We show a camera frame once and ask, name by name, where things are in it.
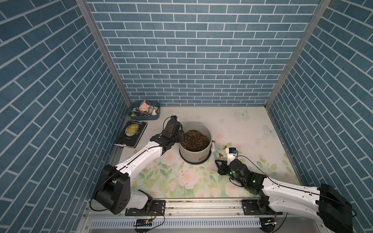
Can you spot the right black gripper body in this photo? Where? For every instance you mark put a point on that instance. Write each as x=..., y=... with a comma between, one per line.
x=226, y=170

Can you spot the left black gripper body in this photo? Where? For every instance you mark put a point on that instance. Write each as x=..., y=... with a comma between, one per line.
x=178, y=138

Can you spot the white ceramic pot with soil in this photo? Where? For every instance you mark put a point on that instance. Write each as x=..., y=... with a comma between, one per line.
x=197, y=138

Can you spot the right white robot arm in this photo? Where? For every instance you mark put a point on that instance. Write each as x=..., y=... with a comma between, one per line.
x=323, y=204

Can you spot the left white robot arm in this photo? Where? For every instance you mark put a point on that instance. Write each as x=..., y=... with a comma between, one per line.
x=113, y=188

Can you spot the teal plastic storage bin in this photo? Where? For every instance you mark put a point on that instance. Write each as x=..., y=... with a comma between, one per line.
x=135, y=114

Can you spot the black Moon and Sixpence book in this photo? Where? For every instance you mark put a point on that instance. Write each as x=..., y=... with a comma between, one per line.
x=131, y=134

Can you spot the green circuit board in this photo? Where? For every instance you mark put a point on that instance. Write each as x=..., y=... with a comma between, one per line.
x=147, y=223

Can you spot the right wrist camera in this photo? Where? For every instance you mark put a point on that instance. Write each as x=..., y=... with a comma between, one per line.
x=232, y=154

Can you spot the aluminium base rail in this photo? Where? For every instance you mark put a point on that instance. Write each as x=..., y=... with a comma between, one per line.
x=233, y=215

